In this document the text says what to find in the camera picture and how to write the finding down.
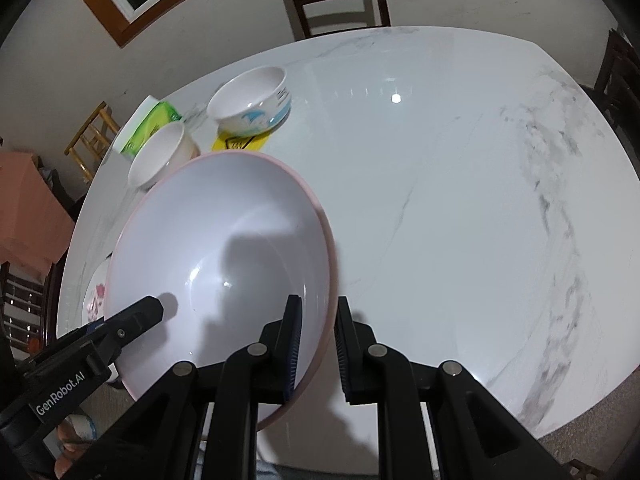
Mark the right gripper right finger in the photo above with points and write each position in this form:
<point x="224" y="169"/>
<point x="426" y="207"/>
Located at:
<point x="367" y="369"/>

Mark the light bamboo chair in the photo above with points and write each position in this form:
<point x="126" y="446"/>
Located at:
<point x="91" y="142"/>

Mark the pink bowl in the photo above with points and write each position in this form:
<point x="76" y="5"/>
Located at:
<point x="222" y="243"/>

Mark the person's left hand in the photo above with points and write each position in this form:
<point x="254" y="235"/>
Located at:
<point x="73" y="447"/>

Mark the dark wooden bench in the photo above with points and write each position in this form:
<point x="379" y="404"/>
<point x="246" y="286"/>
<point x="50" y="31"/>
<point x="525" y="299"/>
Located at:
<point x="29" y="309"/>

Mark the white Rabbit bowl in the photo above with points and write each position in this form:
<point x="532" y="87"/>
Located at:
<point x="166" y="150"/>

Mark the white ribbed bowl blue print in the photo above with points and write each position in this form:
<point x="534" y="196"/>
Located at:
<point x="251" y="103"/>

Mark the white plate red flowers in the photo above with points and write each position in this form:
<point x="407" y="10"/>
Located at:
<point x="92" y="305"/>

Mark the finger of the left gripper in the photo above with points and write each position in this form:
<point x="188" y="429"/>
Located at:
<point x="130" y="324"/>

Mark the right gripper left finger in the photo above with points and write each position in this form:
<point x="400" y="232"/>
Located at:
<point x="281" y="338"/>

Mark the green tissue pack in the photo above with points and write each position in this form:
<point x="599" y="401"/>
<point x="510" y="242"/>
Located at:
<point x="151" y="115"/>

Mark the dark wooden side chair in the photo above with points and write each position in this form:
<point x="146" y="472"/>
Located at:
<point x="616" y="90"/>

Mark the yellow warning sticker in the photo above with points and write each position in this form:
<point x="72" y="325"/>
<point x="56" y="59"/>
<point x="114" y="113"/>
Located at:
<point x="226" y="141"/>

